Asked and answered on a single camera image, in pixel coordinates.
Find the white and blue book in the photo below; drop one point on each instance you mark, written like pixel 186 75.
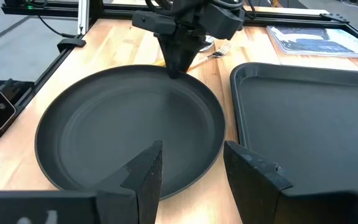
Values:
pixel 318 42

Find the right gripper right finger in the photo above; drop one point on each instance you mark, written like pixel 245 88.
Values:
pixel 253 199

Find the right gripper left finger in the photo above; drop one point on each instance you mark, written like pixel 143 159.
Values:
pixel 141 193

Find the silver metal post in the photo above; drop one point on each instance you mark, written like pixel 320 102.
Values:
pixel 83 17

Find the black round plate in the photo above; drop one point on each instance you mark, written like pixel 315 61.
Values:
pixel 119 118

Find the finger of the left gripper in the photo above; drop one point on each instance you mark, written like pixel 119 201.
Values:
pixel 225 21
pixel 153 21

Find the black rectangular tray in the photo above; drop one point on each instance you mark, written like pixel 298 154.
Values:
pixel 306 124

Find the black corner bracket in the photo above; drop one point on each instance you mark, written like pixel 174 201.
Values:
pixel 334 18

